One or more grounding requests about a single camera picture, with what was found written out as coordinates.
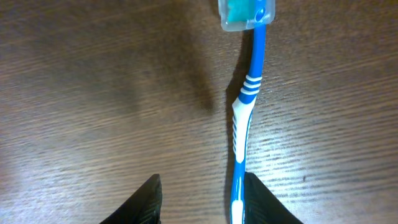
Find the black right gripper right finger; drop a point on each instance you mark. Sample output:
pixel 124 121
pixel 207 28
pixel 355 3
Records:
pixel 262 206

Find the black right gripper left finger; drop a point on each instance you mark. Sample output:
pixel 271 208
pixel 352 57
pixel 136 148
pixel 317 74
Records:
pixel 142 207

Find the blue white toothbrush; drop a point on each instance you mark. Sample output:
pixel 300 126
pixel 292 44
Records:
pixel 242 15

